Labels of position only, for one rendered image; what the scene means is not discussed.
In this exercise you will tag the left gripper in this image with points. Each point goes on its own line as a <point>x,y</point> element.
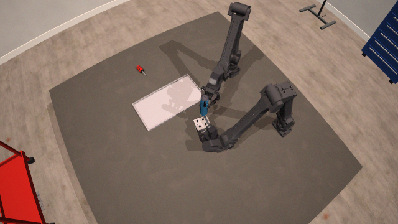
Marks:
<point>202,135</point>

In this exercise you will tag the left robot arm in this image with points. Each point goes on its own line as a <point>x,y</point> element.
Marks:
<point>273,98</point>

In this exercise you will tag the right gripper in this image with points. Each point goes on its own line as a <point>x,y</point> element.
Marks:
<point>212,94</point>

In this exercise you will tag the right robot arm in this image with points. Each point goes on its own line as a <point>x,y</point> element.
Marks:
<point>231,48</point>

